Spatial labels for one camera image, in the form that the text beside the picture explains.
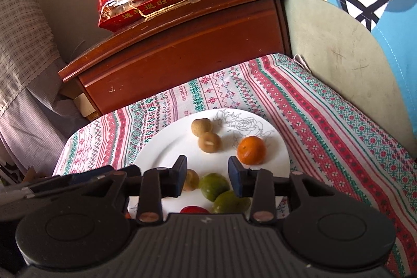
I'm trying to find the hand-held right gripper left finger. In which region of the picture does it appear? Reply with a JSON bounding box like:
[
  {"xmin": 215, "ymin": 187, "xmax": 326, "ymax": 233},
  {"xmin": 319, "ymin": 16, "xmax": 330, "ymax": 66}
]
[{"xmin": 81, "ymin": 154, "xmax": 188, "ymax": 226}]

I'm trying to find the brown kiwi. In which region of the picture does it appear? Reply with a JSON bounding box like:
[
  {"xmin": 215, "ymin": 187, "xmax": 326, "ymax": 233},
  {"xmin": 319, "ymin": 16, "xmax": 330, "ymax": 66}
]
[
  {"xmin": 182, "ymin": 169, "xmax": 200, "ymax": 192},
  {"xmin": 198, "ymin": 132, "xmax": 221, "ymax": 155},
  {"xmin": 191, "ymin": 118, "xmax": 213, "ymax": 137}
]

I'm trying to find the white plate with line drawing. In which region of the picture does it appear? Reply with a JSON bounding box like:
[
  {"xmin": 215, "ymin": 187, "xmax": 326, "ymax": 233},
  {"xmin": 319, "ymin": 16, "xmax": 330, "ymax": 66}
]
[{"xmin": 125, "ymin": 108, "xmax": 290, "ymax": 223}]

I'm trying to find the beige sofa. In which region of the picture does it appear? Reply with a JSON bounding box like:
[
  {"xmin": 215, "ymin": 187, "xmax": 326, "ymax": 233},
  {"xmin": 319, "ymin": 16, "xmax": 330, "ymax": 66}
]
[{"xmin": 282, "ymin": 0, "xmax": 411, "ymax": 135}]

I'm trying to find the checked grey cloth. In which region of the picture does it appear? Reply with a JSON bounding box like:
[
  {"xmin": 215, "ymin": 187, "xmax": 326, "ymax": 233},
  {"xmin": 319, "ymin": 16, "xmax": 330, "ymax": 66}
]
[{"xmin": 0, "ymin": 0, "xmax": 70, "ymax": 168}]

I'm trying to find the brown wooden nightstand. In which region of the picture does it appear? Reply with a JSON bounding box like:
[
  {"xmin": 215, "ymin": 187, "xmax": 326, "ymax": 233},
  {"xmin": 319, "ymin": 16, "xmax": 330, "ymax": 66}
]
[{"xmin": 58, "ymin": 0, "xmax": 292, "ymax": 116}]

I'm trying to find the large red tomato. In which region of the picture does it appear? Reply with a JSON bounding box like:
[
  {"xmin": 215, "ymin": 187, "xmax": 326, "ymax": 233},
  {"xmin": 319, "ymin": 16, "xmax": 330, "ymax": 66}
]
[{"xmin": 180, "ymin": 206, "xmax": 210, "ymax": 214}]

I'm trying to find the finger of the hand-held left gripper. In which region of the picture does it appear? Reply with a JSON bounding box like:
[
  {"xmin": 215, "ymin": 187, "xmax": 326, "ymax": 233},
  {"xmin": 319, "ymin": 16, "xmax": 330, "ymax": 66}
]
[{"xmin": 20, "ymin": 165, "xmax": 142, "ymax": 199}]

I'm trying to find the cardboard box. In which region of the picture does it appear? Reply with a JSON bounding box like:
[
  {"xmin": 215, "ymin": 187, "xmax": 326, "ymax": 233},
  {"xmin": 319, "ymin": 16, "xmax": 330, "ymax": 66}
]
[{"xmin": 59, "ymin": 79, "xmax": 101, "ymax": 122}]

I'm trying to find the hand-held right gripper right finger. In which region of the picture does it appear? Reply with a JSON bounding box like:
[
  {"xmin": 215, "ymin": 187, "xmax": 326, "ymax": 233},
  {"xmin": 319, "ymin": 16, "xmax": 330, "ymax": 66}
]
[{"xmin": 228, "ymin": 156, "xmax": 329, "ymax": 223}]

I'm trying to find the orange mandarin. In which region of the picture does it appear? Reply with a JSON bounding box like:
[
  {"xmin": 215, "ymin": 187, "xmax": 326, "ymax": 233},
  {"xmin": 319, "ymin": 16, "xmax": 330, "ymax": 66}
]
[{"xmin": 237, "ymin": 136, "xmax": 266, "ymax": 165}]

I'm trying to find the green citrus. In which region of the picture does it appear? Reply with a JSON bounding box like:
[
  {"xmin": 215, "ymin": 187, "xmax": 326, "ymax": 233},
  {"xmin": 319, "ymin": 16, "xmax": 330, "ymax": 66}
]
[
  {"xmin": 213, "ymin": 190, "xmax": 251, "ymax": 214},
  {"xmin": 199, "ymin": 173, "xmax": 231, "ymax": 202}
]

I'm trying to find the patterned red green tablecloth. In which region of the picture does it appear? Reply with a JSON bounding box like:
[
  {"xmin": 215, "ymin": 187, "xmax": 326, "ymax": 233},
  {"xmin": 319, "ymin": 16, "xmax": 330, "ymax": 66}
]
[{"xmin": 52, "ymin": 53, "xmax": 417, "ymax": 278}]

